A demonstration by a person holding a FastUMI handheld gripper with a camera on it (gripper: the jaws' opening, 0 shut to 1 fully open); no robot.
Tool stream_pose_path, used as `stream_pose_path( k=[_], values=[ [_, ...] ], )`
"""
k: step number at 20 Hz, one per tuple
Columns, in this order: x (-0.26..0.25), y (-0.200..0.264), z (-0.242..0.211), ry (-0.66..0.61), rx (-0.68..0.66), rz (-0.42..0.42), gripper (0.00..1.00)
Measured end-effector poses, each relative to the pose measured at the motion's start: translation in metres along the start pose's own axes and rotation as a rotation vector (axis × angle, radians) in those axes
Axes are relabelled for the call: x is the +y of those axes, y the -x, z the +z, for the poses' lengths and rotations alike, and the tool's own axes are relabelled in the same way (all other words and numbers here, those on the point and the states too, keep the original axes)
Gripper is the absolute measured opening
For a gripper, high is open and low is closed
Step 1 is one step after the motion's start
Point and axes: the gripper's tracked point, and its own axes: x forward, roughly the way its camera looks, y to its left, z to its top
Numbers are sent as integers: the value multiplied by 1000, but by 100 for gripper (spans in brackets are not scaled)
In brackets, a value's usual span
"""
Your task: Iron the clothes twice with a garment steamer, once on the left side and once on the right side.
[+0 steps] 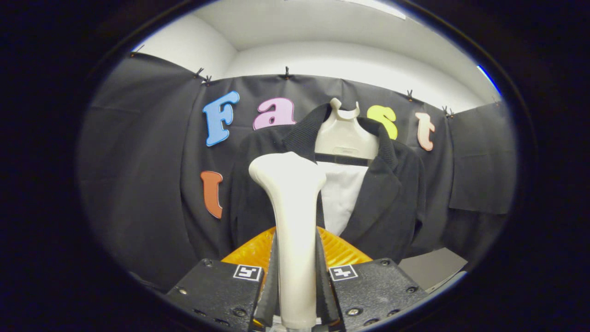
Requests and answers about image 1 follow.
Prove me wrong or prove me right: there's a white shirt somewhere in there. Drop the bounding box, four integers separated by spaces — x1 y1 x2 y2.
318 161 369 237

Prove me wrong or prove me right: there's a grey cabinet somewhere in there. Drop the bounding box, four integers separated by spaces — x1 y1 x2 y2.
399 248 468 291

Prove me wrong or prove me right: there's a black blazer jacket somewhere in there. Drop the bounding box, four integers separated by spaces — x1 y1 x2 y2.
229 102 427 263

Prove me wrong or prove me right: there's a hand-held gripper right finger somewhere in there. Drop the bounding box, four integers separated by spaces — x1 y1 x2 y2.
316 226 429 332

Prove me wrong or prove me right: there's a row of black clips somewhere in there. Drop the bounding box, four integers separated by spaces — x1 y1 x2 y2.
131 45 454 118

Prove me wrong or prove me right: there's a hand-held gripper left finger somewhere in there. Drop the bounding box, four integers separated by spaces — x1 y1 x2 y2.
166 226 279 332

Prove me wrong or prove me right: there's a black backdrop cloth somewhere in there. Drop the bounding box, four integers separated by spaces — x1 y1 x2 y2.
77 52 517 291

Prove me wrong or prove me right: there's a beige clothes hanger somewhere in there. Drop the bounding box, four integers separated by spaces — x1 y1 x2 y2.
315 97 379 160

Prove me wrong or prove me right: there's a white garment steamer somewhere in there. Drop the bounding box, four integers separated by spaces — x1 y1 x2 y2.
248 152 328 332

